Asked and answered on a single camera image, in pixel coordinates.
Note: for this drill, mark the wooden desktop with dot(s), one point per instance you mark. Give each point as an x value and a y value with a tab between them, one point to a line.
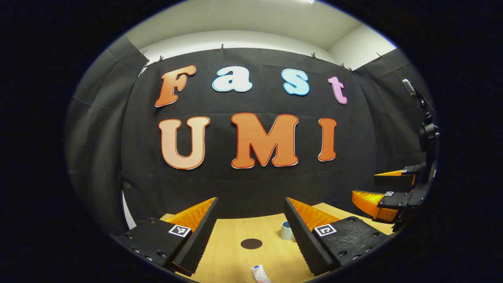
232	259

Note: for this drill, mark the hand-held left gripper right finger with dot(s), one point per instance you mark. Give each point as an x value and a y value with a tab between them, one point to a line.
304	239

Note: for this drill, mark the light blue cup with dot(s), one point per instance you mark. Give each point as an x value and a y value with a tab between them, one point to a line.
287	231

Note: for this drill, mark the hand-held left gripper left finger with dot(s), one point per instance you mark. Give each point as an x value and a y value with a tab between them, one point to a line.
198	239

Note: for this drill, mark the dark brown round coaster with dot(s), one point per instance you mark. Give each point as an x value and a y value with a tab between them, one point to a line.
251	243

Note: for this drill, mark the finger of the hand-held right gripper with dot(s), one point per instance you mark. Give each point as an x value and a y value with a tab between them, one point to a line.
393	182
395	200

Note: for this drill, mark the white toothpaste tube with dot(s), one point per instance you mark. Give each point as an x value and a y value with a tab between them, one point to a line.
259	274

